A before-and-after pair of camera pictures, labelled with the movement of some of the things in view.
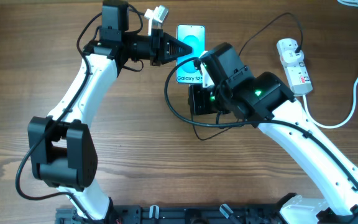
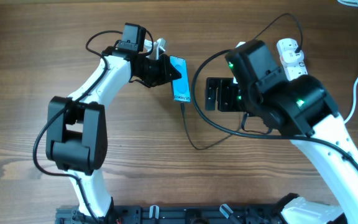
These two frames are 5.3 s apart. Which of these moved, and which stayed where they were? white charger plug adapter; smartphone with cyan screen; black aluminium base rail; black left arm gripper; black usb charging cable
Moved: smartphone with cyan screen; black usb charging cable; black left arm gripper
Stayed: black aluminium base rail; white charger plug adapter
